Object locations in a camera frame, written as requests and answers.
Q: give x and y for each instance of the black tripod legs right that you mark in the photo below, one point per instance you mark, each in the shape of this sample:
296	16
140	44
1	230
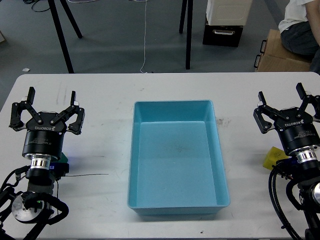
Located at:
186	14

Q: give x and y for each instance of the yellow block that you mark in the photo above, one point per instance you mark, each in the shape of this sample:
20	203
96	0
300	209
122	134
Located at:
274	154

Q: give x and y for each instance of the brown cardboard box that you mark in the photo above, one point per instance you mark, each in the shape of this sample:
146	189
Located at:
274	57

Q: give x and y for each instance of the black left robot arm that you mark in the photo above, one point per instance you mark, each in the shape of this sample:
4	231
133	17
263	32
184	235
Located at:
29	189

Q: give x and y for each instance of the seated person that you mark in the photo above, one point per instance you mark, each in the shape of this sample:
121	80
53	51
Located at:
300	30

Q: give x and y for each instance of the light blue plastic box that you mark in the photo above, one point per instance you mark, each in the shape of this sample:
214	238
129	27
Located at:
176	162

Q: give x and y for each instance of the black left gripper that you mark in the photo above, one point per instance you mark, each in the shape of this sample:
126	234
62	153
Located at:
45	132

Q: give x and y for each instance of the black tripod legs left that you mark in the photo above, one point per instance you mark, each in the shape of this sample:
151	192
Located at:
59	30

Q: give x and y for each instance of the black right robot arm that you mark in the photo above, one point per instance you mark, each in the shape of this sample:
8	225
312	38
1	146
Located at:
302	170

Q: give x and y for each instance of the green block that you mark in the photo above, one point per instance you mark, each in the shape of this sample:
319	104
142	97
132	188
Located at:
63	158

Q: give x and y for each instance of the white appliance box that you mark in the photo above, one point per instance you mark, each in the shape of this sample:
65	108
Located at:
228	12

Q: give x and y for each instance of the black tripod legs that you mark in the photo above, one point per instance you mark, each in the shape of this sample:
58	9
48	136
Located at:
186	14
59	30

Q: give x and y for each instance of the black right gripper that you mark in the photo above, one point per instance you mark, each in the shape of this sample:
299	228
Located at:
294	126

